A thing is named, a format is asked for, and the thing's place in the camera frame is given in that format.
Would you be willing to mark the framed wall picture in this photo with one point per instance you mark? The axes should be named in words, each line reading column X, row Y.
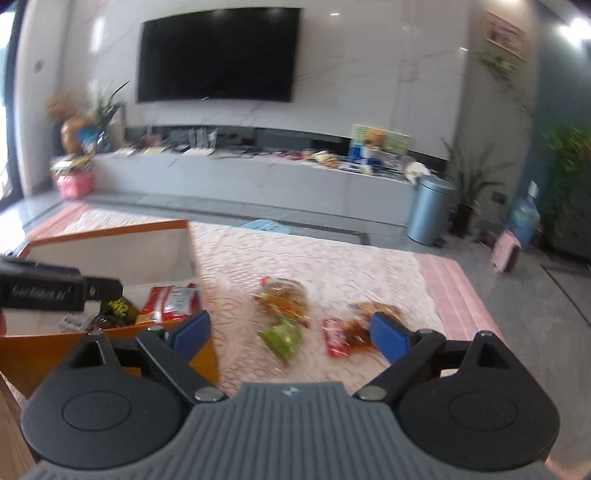
column 505, row 34

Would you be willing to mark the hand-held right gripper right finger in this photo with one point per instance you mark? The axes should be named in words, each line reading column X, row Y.
column 390, row 337

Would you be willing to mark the pink space heater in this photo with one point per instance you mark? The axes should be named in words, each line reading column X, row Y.
column 505, row 251

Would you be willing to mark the orange vase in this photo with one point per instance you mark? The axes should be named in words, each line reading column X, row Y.
column 74, row 136

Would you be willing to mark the bright red snack packet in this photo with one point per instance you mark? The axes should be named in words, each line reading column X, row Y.
column 336, row 339

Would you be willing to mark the light blue stool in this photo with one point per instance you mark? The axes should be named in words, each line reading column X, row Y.
column 265, row 225

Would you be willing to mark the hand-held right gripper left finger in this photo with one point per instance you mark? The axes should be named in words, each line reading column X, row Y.
column 191, row 334

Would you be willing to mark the trailing ivy plant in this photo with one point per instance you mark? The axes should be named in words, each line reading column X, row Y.
column 568, row 161

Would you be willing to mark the red and yellow snack packet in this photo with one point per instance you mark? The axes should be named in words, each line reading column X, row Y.
column 171, row 302

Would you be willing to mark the light green snack packet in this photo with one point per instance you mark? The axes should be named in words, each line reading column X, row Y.
column 281, row 339

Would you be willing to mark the brown snack packet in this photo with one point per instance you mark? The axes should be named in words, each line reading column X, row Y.
column 369, row 310

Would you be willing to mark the pile of snacks on cabinet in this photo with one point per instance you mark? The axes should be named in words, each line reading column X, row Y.
column 323, row 158

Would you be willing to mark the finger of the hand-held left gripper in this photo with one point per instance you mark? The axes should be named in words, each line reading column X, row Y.
column 104, row 288

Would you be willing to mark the white marble television cabinet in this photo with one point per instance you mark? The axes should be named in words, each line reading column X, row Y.
column 231, row 177

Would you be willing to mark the blue water jug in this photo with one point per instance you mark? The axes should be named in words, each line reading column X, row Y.
column 525, row 221

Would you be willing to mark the blue-grey trash can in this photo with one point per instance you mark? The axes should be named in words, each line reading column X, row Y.
column 429, row 212

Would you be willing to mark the orange cardboard box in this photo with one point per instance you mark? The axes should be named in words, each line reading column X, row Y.
column 27, row 355

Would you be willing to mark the white router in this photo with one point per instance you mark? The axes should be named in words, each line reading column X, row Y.
column 199, row 147

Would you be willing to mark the grey-blue sideboard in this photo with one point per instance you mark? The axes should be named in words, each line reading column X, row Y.
column 568, row 230

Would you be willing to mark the pink box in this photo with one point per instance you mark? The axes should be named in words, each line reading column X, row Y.
column 74, row 184

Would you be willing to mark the green leafy potted plant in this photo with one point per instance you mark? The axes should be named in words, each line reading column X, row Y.
column 108, row 110

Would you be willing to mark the clear packet of orange shreds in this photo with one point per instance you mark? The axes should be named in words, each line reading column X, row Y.
column 281, row 297

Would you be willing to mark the tall potted plant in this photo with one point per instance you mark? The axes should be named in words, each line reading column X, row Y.
column 468, row 184

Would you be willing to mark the black wall television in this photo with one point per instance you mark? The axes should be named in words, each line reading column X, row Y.
column 217, row 55

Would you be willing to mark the pink checked tablecloth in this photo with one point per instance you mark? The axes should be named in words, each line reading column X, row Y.
column 461, row 295

